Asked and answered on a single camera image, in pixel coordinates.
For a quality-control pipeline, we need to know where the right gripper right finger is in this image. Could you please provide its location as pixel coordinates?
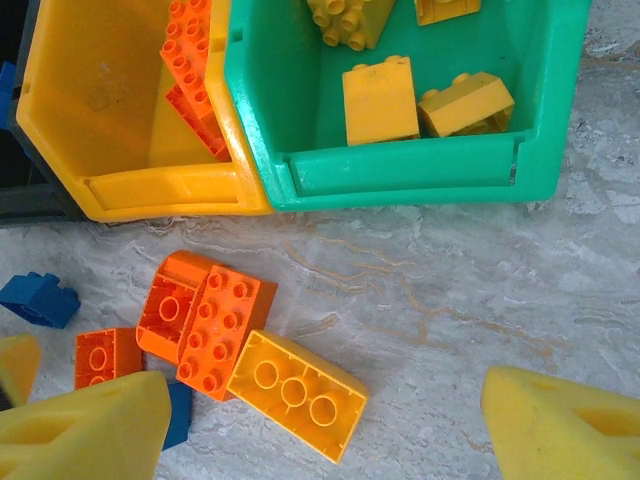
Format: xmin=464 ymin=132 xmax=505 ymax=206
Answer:
xmin=480 ymin=364 xmax=640 ymax=480

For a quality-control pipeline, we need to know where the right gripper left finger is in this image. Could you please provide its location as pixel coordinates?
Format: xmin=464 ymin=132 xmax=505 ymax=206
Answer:
xmin=0 ymin=370 xmax=173 ymax=480

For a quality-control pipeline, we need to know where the long orange lego brick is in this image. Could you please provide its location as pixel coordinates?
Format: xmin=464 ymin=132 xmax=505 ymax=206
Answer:
xmin=74 ymin=327 xmax=146 ymax=391
xmin=164 ymin=82 xmax=232 ymax=164

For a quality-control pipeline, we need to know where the small blue lego brick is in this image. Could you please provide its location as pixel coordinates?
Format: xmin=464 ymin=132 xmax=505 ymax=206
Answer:
xmin=0 ymin=271 xmax=81 ymax=330
xmin=160 ymin=382 xmax=194 ymax=451

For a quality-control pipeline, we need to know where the orange lego brick upside down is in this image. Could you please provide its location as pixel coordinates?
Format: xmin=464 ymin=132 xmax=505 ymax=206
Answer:
xmin=135 ymin=249 xmax=236 ymax=364

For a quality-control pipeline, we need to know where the black plastic bin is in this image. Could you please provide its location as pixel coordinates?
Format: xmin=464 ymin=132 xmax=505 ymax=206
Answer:
xmin=0 ymin=0 xmax=94 ymax=226

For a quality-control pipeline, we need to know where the orange studded lego brick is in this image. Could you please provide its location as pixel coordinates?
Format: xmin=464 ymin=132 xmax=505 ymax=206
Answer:
xmin=175 ymin=264 xmax=279 ymax=403

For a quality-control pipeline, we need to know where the long yellow lego brick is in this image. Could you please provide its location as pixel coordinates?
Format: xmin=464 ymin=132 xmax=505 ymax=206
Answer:
xmin=225 ymin=329 xmax=370 ymax=465

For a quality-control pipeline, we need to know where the green plastic bin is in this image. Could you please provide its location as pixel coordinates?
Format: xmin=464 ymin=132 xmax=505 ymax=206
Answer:
xmin=222 ymin=0 xmax=594 ymax=211

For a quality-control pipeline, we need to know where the yellow plastic bin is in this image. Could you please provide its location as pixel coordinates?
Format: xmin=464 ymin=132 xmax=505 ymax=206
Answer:
xmin=14 ymin=0 xmax=274 ymax=223

